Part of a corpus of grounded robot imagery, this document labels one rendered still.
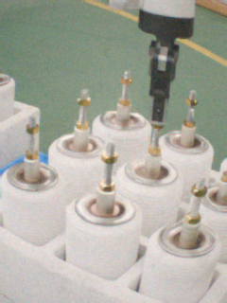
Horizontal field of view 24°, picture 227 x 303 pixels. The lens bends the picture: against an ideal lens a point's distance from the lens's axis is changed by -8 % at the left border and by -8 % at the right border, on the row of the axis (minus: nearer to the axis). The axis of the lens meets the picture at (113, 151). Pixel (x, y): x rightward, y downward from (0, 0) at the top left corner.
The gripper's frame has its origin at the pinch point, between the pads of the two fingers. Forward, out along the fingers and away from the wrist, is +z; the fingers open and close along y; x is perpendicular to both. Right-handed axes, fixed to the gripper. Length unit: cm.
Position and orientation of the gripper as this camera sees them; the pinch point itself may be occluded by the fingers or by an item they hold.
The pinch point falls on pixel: (159, 104)
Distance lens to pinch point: 73.4
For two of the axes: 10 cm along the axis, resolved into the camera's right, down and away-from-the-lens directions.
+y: 1.5, -4.5, 8.8
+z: -0.8, 8.8, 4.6
